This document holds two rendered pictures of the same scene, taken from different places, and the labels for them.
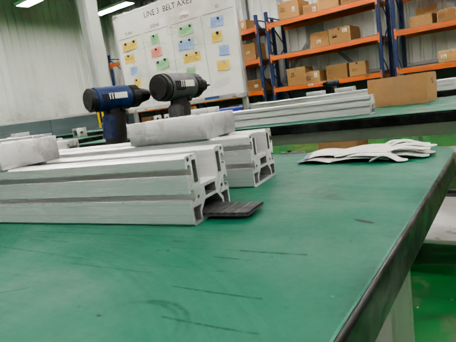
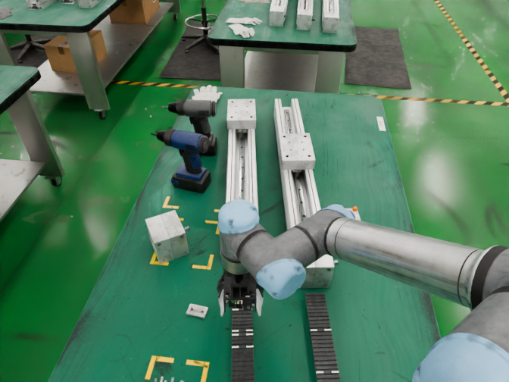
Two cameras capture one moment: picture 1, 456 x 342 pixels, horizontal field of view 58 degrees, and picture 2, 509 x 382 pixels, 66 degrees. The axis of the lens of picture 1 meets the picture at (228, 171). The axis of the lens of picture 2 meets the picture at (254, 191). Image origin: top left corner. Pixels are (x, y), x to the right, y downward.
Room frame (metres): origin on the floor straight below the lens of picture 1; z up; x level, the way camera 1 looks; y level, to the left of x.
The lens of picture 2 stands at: (1.36, 1.27, 1.70)
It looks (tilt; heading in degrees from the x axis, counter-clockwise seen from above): 42 degrees down; 241
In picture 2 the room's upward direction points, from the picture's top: straight up
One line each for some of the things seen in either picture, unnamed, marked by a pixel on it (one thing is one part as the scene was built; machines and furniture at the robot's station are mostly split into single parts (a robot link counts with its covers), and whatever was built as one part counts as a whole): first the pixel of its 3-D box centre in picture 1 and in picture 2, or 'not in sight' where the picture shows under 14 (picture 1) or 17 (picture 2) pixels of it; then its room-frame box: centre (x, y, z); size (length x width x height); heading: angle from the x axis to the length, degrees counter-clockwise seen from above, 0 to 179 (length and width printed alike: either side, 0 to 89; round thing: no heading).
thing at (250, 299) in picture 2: not in sight; (239, 281); (1.15, 0.82, 0.98); 0.09 x 0.08 x 0.12; 63
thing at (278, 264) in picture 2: not in sight; (279, 260); (1.11, 0.92, 1.13); 0.11 x 0.11 x 0.08; 8
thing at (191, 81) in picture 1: (191, 120); (191, 126); (0.97, 0.07, 0.89); 0.20 x 0.08 x 0.22; 148
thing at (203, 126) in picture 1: (183, 135); (242, 116); (0.75, 0.07, 0.87); 0.16 x 0.11 x 0.07; 63
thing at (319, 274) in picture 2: not in sight; (315, 264); (0.89, 0.78, 0.83); 0.12 x 0.09 x 0.10; 153
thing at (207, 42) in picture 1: (184, 102); not in sight; (4.09, 0.33, 0.97); 1.50 x 0.50 x 1.95; 55
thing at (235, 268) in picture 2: not in sight; (240, 255); (1.14, 0.82, 1.06); 0.08 x 0.08 x 0.05
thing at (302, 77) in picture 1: (328, 60); not in sight; (10.37, -2.84, 1.58); 2.83 x 0.98 x 3.15; 55
